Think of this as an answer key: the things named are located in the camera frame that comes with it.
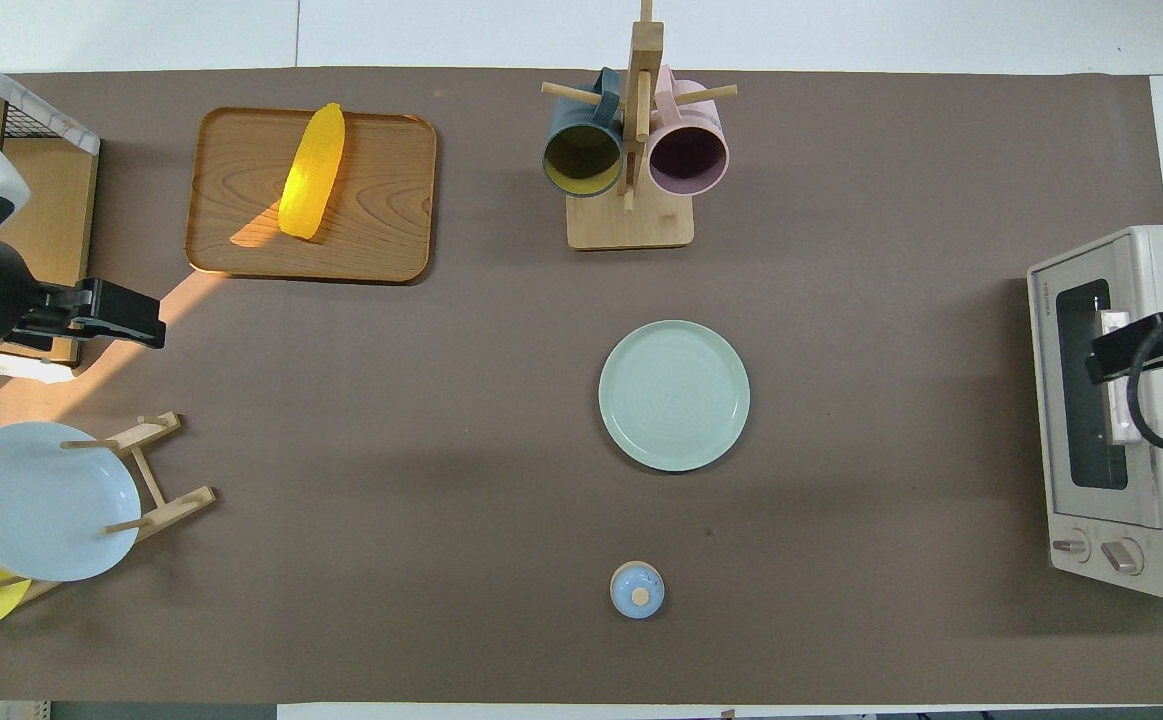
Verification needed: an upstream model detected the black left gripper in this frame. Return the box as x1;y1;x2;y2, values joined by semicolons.
16;278;167;351

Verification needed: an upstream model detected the glass oven door with handle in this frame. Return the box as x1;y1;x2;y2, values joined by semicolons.
1029;235;1163;531

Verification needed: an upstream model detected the yellow corn cob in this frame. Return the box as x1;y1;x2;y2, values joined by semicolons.
278;102;347;241

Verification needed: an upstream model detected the light green plate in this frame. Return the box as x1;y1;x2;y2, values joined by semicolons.
598;320;751;473

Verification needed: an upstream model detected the plain wooden board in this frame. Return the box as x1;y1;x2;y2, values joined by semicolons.
0;140;100;366

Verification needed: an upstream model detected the light blue plate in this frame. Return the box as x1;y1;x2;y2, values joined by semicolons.
0;421;142;583

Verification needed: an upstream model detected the wooden plate rack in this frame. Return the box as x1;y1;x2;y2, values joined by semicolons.
0;412;217;606

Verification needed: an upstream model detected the wooden tray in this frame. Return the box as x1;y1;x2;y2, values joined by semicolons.
186;107;439;286

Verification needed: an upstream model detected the brown table mat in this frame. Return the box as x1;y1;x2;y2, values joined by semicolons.
0;67;1163;706

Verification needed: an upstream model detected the dark blue mug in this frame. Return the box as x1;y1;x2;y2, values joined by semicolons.
542;68;625;199

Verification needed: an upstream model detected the pink mug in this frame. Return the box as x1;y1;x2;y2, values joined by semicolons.
647;66;731;197

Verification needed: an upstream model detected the wooden mug rack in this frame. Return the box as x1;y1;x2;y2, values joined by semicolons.
541;0;739;251

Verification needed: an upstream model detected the small blue bell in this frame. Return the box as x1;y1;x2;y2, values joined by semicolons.
610;561;666;620

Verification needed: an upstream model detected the wire basket with cloth liner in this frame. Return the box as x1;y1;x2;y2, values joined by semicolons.
0;40;100;381

